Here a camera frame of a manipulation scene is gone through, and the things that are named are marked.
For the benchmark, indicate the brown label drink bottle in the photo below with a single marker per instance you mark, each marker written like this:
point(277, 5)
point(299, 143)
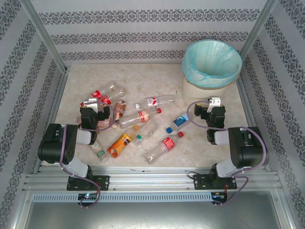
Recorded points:
point(119, 109)

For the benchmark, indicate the blue label water bottle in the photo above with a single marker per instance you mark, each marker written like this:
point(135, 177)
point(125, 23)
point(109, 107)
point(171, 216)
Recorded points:
point(179, 121)

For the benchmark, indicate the green label clear bottle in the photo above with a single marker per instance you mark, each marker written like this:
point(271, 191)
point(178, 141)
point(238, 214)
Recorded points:
point(101, 153)

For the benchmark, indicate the clear cola bottle red cap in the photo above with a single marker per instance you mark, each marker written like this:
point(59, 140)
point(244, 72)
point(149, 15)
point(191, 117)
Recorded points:
point(114, 89)
point(166, 144)
point(143, 117)

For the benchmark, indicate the orange juice bottle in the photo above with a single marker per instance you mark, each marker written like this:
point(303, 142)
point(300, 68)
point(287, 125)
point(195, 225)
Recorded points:
point(119, 145)

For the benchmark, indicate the clear bottle white cap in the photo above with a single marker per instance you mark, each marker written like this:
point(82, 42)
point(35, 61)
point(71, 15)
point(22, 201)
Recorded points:
point(164, 100)

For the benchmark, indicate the clear bottle green-white cap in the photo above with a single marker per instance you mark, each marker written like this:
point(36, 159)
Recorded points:
point(149, 131)

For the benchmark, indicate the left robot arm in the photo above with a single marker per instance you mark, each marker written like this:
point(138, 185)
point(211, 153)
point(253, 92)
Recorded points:
point(54, 143)

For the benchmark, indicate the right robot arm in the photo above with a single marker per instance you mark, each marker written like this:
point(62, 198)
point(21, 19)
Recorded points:
point(250, 148)

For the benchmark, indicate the light blue bin liner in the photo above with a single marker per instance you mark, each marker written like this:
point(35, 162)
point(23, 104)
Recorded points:
point(214, 57)

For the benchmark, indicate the small controller board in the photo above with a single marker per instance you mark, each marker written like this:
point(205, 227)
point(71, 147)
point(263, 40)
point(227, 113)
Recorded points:
point(218, 195)
point(88, 196)

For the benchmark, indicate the grey metal sheet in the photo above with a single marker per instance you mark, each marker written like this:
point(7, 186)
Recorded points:
point(152, 214)

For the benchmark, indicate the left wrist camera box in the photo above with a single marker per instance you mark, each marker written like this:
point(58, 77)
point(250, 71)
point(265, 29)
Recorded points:
point(90, 103)

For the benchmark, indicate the aluminium side rail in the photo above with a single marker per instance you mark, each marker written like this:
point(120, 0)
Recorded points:
point(247, 107)
point(58, 95)

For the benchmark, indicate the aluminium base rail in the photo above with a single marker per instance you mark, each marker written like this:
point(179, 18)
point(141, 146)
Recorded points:
point(152, 177)

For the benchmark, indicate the aluminium frame post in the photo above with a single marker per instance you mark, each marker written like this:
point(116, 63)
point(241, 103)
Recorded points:
point(45, 35)
point(260, 23)

